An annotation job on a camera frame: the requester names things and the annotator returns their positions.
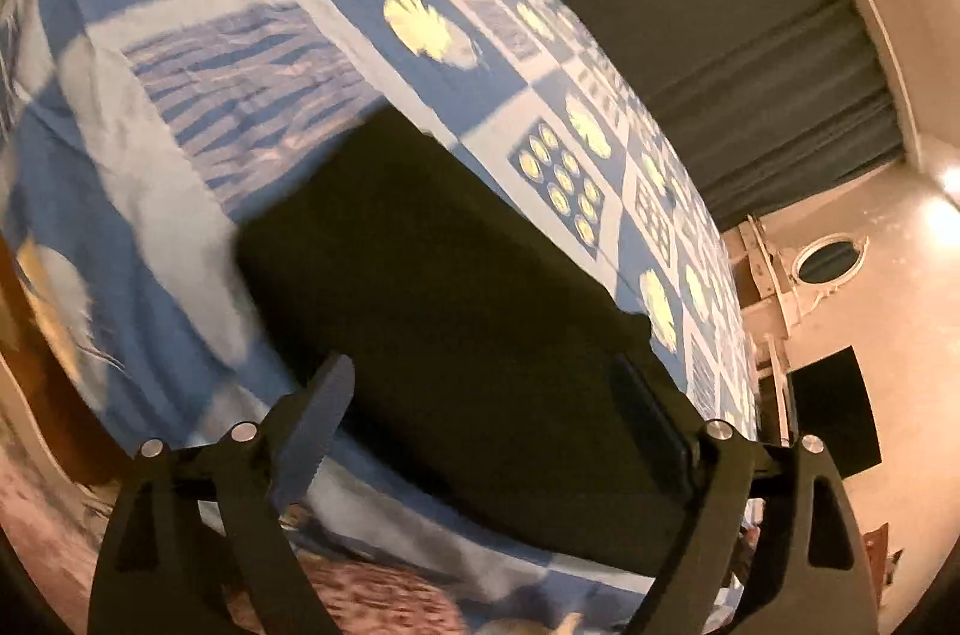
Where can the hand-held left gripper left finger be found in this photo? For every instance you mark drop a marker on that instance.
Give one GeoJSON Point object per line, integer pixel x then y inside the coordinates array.
{"type": "Point", "coordinates": [322, 432]}

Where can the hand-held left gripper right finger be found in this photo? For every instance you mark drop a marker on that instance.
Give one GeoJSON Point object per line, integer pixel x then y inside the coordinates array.
{"type": "Point", "coordinates": [651, 414]}

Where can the black pants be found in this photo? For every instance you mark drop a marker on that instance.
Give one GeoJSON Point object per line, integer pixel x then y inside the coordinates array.
{"type": "Point", "coordinates": [450, 305]}

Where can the black television screen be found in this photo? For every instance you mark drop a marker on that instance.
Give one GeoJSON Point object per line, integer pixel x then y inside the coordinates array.
{"type": "Point", "coordinates": [836, 410]}

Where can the patterned rug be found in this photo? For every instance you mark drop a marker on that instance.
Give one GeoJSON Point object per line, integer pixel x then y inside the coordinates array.
{"type": "Point", "coordinates": [37, 530]}

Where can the dark grey curtain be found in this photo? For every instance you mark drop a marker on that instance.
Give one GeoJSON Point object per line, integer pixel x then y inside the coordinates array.
{"type": "Point", "coordinates": [712, 43]}

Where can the blue printed bedspread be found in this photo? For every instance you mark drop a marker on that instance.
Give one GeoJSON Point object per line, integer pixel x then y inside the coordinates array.
{"type": "Point", "coordinates": [225, 5]}

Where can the oval wall mirror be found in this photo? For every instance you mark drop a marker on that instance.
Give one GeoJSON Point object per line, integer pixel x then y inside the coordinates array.
{"type": "Point", "coordinates": [826, 260]}

